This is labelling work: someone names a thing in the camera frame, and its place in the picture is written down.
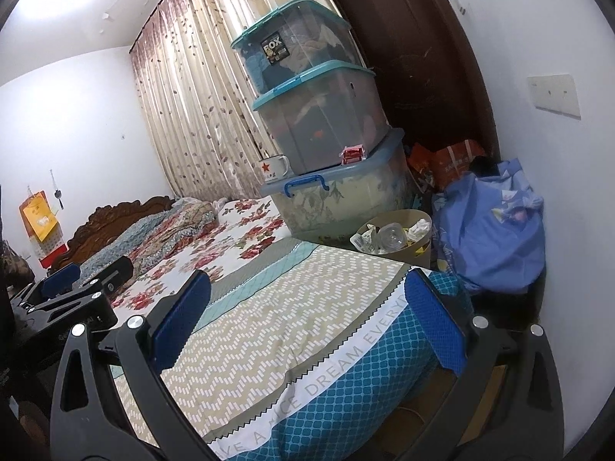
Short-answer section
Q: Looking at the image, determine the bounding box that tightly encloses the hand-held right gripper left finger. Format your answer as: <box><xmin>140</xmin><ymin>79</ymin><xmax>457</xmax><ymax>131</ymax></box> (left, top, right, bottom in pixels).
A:
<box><xmin>48</xmin><ymin>269</ymin><xmax>217</xmax><ymax>461</ymax></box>

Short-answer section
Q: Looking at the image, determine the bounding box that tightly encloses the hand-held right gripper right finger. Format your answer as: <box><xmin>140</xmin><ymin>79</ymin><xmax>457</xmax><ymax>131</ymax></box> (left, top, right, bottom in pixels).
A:
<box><xmin>404</xmin><ymin>268</ymin><xmax>565</xmax><ymax>461</ymax></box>

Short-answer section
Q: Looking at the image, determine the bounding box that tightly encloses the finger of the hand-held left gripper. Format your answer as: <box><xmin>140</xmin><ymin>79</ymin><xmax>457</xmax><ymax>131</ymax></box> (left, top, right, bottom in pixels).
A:
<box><xmin>19</xmin><ymin>263</ymin><xmax>82</xmax><ymax>305</ymax></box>
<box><xmin>29</xmin><ymin>255</ymin><xmax>134</xmax><ymax>315</ymax></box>

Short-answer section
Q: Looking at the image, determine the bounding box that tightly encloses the beige round wastebasket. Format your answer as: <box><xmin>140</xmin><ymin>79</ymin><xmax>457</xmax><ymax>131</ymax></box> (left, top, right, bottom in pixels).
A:
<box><xmin>356</xmin><ymin>209</ymin><xmax>433</xmax><ymax>270</ymax></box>

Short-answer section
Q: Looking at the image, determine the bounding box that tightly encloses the green beige wrapper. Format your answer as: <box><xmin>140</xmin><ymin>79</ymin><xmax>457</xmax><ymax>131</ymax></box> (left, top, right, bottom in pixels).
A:
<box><xmin>351</xmin><ymin>228</ymin><xmax>380</xmax><ymax>253</ymax></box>

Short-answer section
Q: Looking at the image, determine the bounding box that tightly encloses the brown patterned handbag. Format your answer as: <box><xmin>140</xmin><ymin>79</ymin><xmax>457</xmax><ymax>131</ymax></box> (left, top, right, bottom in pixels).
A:
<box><xmin>0</xmin><ymin>242</ymin><xmax>34</xmax><ymax>289</ymax></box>

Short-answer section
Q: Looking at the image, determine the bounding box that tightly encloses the carved wooden bed headboard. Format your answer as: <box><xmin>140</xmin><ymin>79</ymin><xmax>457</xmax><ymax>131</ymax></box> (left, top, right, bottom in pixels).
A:
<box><xmin>48</xmin><ymin>195</ymin><xmax>176</xmax><ymax>274</ymax></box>

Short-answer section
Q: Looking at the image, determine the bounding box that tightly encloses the folded patchwork quilt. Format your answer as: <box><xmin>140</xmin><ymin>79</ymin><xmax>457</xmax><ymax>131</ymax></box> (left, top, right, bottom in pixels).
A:
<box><xmin>79</xmin><ymin>197</ymin><xmax>219</xmax><ymax>282</ymax></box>

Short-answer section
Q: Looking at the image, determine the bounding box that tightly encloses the blue cloth bag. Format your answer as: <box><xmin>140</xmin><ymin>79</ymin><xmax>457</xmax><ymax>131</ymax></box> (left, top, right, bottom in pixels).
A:
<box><xmin>430</xmin><ymin>156</ymin><xmax>546</xmax><ymax>296</ymax></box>

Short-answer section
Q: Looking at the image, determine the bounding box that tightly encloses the white floral bedsheet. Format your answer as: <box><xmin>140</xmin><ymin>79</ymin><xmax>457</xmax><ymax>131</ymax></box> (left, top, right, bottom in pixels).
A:
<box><xmin>108</xmin><ymin>198</ymin><xmax>291</xmax><ymax>310</ymax></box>

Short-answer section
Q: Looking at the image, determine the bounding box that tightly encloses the large grey-lid storage box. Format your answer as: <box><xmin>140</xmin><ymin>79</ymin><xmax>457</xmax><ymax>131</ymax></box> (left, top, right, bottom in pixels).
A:
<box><xmin>261</xmin><ymin>127</ymin><xmax>419</xmax><ymax>245</ymax></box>

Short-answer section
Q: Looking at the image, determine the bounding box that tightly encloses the orange plastic bag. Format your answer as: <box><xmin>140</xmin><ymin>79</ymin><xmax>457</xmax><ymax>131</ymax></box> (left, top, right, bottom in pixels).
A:
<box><xmin>406</xmin><ymin>139</ymin><xmax>488</xmax><ymax>193</ymax></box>

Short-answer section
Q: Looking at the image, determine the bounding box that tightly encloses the white enamel mug red star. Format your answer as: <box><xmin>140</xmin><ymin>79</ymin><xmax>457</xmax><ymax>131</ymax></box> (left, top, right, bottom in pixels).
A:
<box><xmin>258</xmin><ymin>154</ymin><xmax>290</xmax><ymax>178</ymax></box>

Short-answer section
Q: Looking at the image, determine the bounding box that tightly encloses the leaf print curtain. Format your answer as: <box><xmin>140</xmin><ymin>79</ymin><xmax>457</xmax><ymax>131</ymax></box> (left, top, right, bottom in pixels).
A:
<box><xmin>129</xmin><ymin>0</ymin><xmax>347</xmax><ymax>202</ymax></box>

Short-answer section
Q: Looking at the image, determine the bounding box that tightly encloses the medium clear storage box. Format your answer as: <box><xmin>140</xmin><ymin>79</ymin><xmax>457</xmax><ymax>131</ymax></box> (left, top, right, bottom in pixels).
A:
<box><xmin>253</xmin><ymin>65</ymin><xmax>392</xmax><ymax>176</ymax></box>

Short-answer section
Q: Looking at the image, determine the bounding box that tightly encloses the dark brown wooden door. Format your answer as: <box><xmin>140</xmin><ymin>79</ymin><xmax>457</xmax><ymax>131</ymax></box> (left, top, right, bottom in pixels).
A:
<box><xmin>307</xmin><ymin>0</ymin><xmax>500</xmax><ymax>164</ymax></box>

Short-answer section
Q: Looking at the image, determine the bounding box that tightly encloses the small clear storage box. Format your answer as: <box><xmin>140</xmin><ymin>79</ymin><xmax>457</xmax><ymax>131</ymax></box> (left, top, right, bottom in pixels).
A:
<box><xmin>231</xmin><ymin>0</ymin><xmax>363</xmax><ymax>94</ymax></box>

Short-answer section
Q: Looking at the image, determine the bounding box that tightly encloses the red yellow wall calendar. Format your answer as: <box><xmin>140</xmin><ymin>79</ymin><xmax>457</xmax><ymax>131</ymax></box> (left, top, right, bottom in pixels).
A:
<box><xmin>19</xmin><ymin>191</ymin><xmax>65</xmax><ymax>270</ymax></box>

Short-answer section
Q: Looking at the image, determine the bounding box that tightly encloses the hanging wall ornament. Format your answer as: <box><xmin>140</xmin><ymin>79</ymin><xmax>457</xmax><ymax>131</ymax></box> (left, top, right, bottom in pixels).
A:
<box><xmin>49</xmin><ymin>169</ymin><xmax>64</xmax><ymax>212</ymax></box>

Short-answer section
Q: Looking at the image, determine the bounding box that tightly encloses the white wall switch plate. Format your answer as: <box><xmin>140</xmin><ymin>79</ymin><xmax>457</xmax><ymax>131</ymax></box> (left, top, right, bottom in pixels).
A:
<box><xmin>526</xmin><ymin>73</ymin><xmax>582</xmax><ymax>118</ymax></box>

